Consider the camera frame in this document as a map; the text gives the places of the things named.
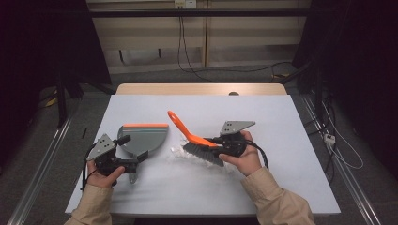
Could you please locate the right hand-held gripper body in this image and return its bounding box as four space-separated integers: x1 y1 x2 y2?
219 120 256 158

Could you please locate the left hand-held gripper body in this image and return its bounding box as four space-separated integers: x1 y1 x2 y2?
86 133 139 176

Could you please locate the grey dustpan with orange lip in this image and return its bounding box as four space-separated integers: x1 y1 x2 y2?
117 123 170 185

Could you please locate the orange brush with grey bristles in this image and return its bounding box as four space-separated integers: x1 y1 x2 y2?
167 110 225 168

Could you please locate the pile of white paper scraps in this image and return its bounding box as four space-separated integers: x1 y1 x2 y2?
169 140 239 176

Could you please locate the person's right hand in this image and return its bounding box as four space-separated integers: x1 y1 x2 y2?
219 130 262 176

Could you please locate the person's left hand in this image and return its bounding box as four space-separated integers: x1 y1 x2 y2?
86 160 126 189

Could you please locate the white table mat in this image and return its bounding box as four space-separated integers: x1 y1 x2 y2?
65 94 342 217

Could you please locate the wooden table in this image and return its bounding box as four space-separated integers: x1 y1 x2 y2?
115 82 288 96

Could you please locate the black metal stand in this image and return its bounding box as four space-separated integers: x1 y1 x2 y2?
55 71 84 129

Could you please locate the black horizontal bar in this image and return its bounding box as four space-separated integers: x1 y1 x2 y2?
88 8 314 18

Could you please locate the right hand-held gripper black cable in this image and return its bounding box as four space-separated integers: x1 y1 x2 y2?
245 139 270 170

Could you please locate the hand-held gripper black cable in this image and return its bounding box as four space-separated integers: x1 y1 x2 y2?
80 143 98 191
245 139 270 170

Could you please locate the left hand-held gripper black cable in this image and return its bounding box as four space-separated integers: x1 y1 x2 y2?
80 143 98 191

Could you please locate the metal floor rail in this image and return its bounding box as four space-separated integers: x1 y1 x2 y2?
299 93 383 225
8 115 74 225

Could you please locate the black wall cable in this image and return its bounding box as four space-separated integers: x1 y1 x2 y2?
176 15 294 83

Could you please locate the white cable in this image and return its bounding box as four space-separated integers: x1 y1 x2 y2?
322 102 364 171

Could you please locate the white wall socket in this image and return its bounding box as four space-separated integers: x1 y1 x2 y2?
174 0 197 9

